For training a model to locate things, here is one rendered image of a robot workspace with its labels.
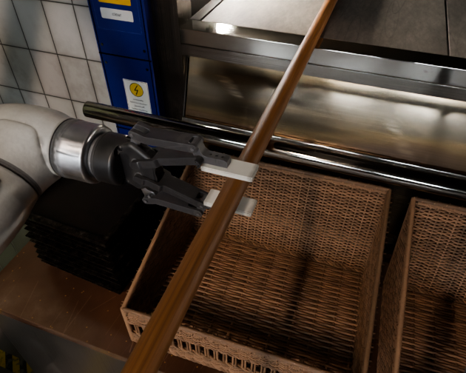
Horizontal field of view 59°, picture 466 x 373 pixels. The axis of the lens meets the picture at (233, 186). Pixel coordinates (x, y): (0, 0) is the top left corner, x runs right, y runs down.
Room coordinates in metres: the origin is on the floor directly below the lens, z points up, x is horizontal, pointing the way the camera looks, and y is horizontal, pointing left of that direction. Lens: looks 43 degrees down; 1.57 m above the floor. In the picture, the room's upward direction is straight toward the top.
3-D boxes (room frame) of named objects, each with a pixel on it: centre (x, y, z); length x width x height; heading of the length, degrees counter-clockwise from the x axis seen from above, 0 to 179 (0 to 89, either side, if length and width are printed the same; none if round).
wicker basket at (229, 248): (0.63, -0.08, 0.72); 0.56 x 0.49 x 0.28; 72
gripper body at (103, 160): (0.46, 0.15, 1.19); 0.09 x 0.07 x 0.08; 70
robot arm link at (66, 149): (0.48, 0.22, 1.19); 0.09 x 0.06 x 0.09; 160
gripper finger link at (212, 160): (0.42, 0.03, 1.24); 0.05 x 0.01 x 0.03; 70
